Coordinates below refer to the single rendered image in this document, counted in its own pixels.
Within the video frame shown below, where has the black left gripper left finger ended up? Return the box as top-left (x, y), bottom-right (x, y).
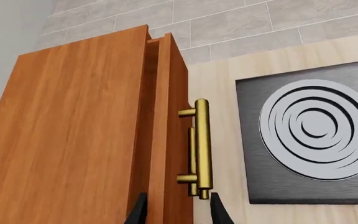
top-left (123, 192), bottom-right (149, 224)

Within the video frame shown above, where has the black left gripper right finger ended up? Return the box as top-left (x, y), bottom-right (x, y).
top-left (210, 192), bottom-right (237, 224)

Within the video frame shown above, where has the wooden cabinet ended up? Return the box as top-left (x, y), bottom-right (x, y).
top-left (0, 24), bottom-right (160, 224)

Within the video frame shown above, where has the flat black stove plate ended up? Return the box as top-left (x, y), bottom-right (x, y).
top-left (235, 59), bottom-right (358, 206)

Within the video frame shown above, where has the wooden cabinet drawer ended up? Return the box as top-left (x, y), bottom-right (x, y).
top-left (135, 32), bottom-right (196, 224)

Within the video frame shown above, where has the brass drawer handle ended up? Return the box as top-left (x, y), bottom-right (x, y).
top-left (176, 98), bottom-right (214, 190)
top-left (198, 187), bottom-right (211, 200)

